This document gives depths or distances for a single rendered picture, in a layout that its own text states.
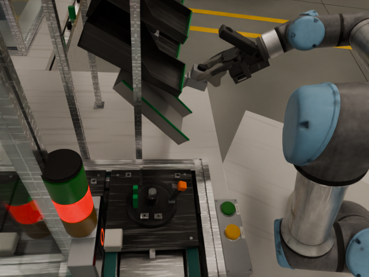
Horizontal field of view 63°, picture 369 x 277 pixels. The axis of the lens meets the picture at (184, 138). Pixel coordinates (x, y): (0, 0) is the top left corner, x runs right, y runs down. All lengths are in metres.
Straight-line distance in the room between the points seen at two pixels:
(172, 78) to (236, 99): 1.92
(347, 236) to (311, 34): 0.46
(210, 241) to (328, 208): 0.36
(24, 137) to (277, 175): 0.93
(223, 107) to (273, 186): 1.60
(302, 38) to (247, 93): 2.11
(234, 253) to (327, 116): 0.51
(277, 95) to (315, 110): 2.52
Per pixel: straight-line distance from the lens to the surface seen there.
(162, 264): 0.85
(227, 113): 2.58
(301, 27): 0.77
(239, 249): 0.84
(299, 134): 0.42
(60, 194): 0.40
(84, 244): 0.52
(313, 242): 0.72
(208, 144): 1.15
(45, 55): 1.61
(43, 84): 1.43
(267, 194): 1.08
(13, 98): 0.31
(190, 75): 0.94
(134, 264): 0.85
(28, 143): 0.34
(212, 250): 0.83
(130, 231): 0.82
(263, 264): 0.96
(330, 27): 0.80
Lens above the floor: 1.72
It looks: 48 degrees down
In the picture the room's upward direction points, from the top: 8 degrees clockwise
